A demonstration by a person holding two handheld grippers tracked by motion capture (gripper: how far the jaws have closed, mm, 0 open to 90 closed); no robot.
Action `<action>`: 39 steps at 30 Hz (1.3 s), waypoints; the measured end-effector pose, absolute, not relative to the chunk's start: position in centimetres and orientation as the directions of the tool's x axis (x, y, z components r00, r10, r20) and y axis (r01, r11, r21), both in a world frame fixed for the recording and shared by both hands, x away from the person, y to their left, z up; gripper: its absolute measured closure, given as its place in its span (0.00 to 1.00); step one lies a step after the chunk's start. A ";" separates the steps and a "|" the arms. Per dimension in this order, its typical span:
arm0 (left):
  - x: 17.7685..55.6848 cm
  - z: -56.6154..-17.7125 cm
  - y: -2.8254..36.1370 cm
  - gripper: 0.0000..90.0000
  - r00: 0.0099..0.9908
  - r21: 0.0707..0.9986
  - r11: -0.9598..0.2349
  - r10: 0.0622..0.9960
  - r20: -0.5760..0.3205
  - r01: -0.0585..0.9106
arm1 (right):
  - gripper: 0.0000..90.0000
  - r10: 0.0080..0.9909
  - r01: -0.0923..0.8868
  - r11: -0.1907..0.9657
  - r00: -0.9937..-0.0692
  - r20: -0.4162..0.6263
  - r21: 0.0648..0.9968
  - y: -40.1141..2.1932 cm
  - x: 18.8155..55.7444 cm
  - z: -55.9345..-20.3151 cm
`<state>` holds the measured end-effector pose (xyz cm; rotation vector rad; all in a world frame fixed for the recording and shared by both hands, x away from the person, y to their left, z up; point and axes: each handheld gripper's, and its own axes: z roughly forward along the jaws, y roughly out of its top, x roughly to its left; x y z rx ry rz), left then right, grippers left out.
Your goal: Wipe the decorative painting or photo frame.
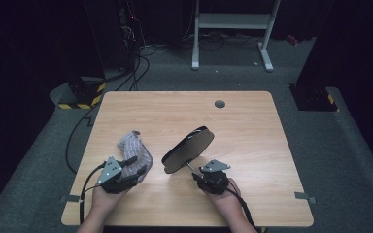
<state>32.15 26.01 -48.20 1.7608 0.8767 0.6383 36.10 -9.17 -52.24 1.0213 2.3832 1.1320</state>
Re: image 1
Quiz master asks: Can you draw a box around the person's right hand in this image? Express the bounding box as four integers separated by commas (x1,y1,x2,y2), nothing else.
203,178,243,216

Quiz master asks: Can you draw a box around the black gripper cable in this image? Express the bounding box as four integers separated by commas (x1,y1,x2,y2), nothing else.
226,187,260,233
79,161,107,225

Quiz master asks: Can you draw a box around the black oval floral tray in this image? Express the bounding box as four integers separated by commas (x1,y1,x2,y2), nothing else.
160,125,216,175

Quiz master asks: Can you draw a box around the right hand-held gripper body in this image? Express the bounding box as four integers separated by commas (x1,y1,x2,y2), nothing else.
194,158,232,196

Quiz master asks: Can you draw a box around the black yellow striped base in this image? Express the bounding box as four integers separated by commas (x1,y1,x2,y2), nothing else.
57,76,107,111

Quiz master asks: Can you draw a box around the small red object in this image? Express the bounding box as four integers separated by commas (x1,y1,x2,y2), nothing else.
286,34,300,47

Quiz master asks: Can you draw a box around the person's left hand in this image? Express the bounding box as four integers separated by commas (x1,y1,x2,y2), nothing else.
90,185,131,218

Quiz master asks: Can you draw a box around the black floor cable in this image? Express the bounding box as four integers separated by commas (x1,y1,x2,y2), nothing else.
65,54,151,176

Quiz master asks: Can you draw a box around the purple striped cloth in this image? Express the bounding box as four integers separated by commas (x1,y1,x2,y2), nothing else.
116,130,154,185

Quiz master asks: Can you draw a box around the black base with yellow mark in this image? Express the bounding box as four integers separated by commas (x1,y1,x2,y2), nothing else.
288,83,340,113

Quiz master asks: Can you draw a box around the white metal stand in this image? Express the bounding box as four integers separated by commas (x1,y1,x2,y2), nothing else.
191,0,282,73

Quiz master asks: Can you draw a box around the grey tape piece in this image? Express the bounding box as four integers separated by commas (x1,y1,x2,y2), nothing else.
294,191,318,205

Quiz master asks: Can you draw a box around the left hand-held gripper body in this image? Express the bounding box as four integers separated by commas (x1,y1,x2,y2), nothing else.
96,155,138,195

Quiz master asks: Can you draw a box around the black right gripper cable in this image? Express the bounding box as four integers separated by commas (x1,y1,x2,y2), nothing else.
226,187,260,233

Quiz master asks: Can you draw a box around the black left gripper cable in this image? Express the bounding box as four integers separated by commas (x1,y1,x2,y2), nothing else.
79,161,107,225

